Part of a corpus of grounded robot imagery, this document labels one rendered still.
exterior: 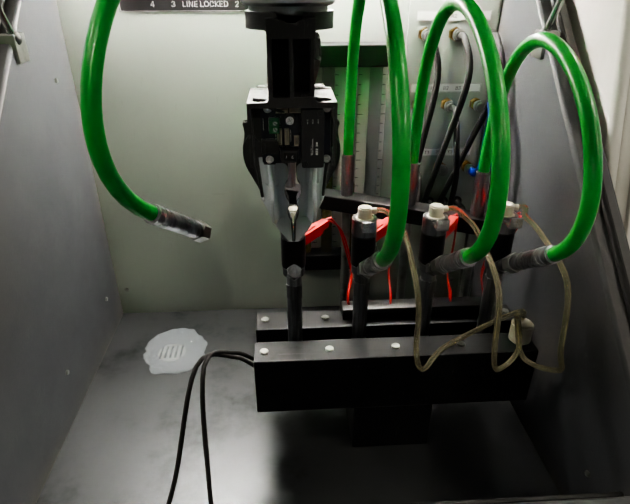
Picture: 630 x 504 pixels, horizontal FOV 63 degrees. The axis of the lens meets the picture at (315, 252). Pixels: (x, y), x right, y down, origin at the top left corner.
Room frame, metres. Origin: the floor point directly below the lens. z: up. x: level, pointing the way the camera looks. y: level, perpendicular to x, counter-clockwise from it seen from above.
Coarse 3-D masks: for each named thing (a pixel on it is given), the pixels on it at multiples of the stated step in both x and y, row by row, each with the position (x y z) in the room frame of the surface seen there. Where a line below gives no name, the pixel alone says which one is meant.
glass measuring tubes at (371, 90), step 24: (336, 48) 0.76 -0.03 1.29; (360, 48) 0.76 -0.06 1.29; (384, 48) 0.76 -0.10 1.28; (336, 72) 0.79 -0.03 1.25; (360, 72) 0.79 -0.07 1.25; (384, 72) 0.79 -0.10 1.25; (336, 96) 0.79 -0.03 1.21; (360, 96) 0.79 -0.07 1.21; (384, 96) 0.79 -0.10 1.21; (360, 120) 0.79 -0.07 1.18; (384, 120) 0.79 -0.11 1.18; (360, 144) 0.79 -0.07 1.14; (336, 168) 0.79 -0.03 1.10; (360, 168) 0.79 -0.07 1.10; (360, 192) 0.79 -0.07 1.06; (336, 216) 0.79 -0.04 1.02; (336, 240) 0.79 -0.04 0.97; (312, 264) 0.76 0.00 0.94; (336, 264) 0.76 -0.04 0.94
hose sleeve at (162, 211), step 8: (160, 208) 0.40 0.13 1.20; (160, 216) 0.40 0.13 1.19; (168, 216) 0.41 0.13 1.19; (176, 216) 0.42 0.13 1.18; (184, 216) 0.44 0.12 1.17; (152, 224) 0.40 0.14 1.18; (160, 224) 0.40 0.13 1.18; (168, 224) 0.41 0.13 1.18; (176, 224) 0.42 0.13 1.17; (184, 224) 0.43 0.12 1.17; (192, 224) 0.45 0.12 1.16; (200, 224) 0.46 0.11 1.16; (176, 232) 0.43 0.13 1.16; (184, 232) 0.44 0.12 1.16; (192, 232) 0.45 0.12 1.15; (200, 232) 0.46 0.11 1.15
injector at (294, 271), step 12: (288, 252) 0.50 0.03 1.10; (300, 252) 0.50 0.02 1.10; (288, 264) 0.50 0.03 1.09; (300, 264) 0.50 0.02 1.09; (288, 276) 0.49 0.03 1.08; (300, 276) 0.50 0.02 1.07; (288, 288) 0.51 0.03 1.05; (300, 288) 0.51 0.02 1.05; (288, 300) 0.51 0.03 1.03; (300, 300) 0.51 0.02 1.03; (288, 312) 0.51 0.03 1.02; (300, 312) 0.51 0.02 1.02; (288, 324) 0.51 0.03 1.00; (300, 324) 0.51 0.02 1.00; (288, 336) 0.51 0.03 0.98; (300, 336) 0.51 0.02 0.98
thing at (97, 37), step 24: (96, 0) 0.39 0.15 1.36; (96, 24) 0.38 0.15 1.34; (96, 48) 0.37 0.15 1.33; (96, 72) 0.36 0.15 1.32; (96, 96) 0.36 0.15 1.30; (96, 120) 0.35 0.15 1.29; (96, 144) 0.35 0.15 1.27; (96, 168) 0.35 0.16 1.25; (120, 192) 0.36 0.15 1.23; (144, 216) 0.39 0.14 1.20
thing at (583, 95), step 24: (528, 48) 0.54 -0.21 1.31; (552, 48) 0.49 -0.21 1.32; (504, 72) 0.58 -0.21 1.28; (576, 72) 0.44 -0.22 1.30; (576, 96) 0.43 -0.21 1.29; (600, 144) 0.40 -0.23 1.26; (480, 168) 0.61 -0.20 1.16; (600, 168) 0.39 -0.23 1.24; (480, 192) 0.60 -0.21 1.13; (600, 192) 0.38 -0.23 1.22; (480, 216) 0.60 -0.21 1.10; (576, 240) 0.38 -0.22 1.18; (504, 264) 0.49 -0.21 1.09; (528, 264) 0.45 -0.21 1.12; (552, 264) 0.42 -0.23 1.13
